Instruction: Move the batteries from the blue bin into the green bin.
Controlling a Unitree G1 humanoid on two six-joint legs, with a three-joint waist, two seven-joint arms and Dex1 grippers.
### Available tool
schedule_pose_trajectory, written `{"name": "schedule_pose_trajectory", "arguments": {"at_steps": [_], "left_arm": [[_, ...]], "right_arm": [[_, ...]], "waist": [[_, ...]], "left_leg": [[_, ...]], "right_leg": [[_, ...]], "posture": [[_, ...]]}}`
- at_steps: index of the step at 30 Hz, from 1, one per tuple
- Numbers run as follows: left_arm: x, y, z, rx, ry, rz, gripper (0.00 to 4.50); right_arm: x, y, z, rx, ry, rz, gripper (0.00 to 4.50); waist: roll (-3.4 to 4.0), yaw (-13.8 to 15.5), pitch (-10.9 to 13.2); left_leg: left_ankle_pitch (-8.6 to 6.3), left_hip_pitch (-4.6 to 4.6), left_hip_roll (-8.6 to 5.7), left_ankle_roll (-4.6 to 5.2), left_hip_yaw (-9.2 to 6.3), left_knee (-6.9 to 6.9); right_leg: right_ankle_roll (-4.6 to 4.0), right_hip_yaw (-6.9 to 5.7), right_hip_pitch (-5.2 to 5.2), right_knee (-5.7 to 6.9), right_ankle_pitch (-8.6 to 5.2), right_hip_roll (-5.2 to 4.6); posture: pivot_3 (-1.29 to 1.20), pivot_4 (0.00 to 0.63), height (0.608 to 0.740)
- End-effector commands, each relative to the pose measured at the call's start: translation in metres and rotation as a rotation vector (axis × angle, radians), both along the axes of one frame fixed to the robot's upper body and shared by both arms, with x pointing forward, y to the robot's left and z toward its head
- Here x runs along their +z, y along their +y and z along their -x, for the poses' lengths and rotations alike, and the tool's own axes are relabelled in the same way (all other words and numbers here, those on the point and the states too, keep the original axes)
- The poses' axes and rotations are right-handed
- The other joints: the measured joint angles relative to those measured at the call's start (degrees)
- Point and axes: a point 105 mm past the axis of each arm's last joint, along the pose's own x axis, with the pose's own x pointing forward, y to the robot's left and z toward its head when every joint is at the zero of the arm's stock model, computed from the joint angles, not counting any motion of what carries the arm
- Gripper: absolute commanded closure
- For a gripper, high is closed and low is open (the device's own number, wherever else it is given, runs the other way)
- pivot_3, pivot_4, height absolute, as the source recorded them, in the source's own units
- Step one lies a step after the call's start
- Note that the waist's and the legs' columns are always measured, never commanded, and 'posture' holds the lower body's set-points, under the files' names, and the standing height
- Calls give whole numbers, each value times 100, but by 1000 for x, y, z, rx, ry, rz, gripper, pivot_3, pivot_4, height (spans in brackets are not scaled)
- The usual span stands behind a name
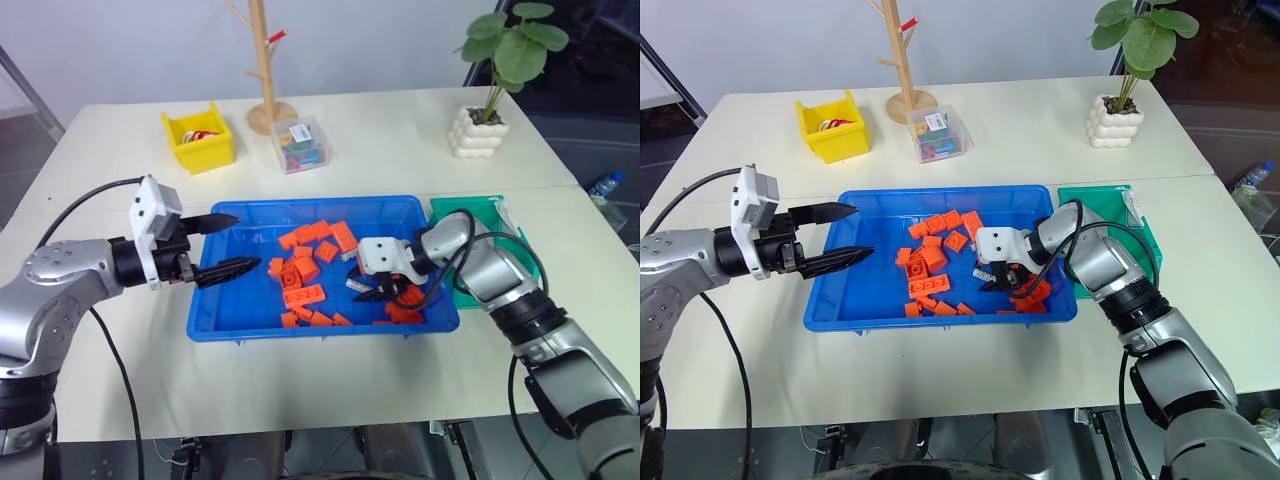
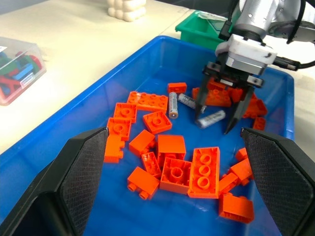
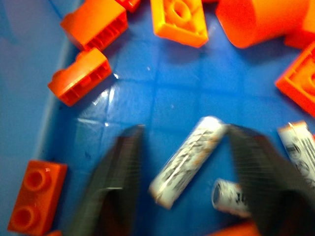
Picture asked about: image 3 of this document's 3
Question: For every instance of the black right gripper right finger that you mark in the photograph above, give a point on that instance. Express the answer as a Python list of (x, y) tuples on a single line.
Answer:
[(265, 177)]

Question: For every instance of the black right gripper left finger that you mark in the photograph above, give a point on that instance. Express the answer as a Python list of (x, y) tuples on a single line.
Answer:
[(115, 177)]

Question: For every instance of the blue plastic bin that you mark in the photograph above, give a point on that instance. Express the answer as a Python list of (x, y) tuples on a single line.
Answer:
[(157, 98)]

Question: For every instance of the white printed battery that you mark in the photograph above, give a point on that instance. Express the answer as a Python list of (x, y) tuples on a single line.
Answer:
[(299, 150), (227, 199), (188, 161)]

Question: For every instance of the orange toy building brick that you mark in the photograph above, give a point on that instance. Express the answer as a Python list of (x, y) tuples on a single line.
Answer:
[(236, 229), (94, 23), (129, 3), (180, 20), (37, 197), (299, 81), (54, 233), (80, 76)]

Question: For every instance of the large orange cylinder block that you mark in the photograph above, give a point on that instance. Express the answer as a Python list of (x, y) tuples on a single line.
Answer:
[(263, 20)]

